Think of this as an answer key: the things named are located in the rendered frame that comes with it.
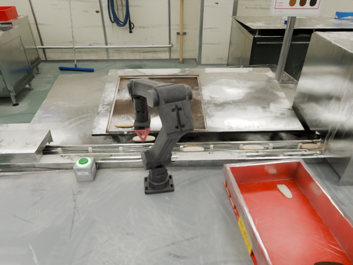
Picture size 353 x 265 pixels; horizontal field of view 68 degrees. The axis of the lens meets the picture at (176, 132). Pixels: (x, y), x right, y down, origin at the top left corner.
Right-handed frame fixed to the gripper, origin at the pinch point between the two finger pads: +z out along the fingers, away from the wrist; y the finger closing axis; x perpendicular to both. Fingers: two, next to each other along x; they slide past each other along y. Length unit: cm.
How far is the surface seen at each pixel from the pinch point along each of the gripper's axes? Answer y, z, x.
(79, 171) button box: 16.2, 5.3, -25.3
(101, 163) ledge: 8.7, 7.4, -18.3
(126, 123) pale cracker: -14.8, 1.9, -9.8
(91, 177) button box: 16.2, 8.9, -21.1
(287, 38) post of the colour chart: -84, -22, 93
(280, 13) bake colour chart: -83, -37, 85
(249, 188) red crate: 22.5, 10.7, 43.3
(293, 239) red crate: 46, 11, 52
